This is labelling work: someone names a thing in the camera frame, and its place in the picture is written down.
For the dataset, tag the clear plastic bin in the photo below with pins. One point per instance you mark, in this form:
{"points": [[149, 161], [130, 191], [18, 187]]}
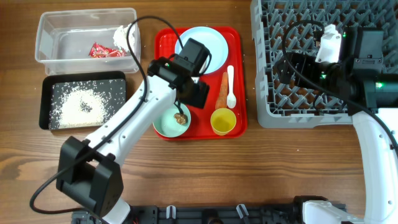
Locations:
{"points": [[64, 40]]}

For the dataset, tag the white plastic spoon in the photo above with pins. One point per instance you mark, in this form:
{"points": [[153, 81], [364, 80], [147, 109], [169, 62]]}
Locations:
{"points": [[231, 98]]}

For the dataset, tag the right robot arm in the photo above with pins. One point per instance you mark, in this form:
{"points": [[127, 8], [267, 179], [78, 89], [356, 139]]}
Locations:
{"points": [[349, 66]]}

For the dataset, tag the black tray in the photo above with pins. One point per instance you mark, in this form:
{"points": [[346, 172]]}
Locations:
{"points": [[53, 79]]}

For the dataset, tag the light blue plate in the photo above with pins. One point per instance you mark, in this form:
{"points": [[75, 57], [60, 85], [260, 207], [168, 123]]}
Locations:
{"points": [[213, 41]]}

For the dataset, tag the brown food lump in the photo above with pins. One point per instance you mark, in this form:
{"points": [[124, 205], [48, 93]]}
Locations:
{"points": [[181, 118]]}

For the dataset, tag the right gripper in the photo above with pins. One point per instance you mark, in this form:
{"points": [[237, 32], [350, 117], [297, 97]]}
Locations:
{"points": [[305, 63]]}

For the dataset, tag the orange carrot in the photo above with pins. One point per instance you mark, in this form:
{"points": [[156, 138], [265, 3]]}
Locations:
{"points": [[222, 97]]}

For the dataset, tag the grey dishwasher rack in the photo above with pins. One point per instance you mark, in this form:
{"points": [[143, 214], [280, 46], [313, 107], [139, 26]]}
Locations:
{"points": [[287, 106]]}

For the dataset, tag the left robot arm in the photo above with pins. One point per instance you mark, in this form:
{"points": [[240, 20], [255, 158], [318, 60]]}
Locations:
{"points": [[89, 171]]}

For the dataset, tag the red serving tray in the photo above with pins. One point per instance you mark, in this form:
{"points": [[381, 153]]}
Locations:
{"points": [[200, 127]]}

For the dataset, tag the green bowl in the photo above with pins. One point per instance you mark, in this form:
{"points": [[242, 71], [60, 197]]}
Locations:
{"points": [[167, 126]]}

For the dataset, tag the white napkin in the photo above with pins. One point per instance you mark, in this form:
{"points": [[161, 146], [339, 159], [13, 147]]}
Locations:
{"points": [[120, 37]]}

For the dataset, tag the white rice pile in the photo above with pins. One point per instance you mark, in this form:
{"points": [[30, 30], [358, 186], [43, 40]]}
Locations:
{"points": [[85, 103]]}

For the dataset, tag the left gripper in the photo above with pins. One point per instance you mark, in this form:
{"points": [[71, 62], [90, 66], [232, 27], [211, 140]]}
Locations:
{"points": [[199, 97]]}

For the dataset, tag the yellow cup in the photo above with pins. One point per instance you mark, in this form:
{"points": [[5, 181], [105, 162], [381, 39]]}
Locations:
{"points": [[223, 121]]}

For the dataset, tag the red snack wrapper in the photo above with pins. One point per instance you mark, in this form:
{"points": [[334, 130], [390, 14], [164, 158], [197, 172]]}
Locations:
{"points": [[100, 51]]}

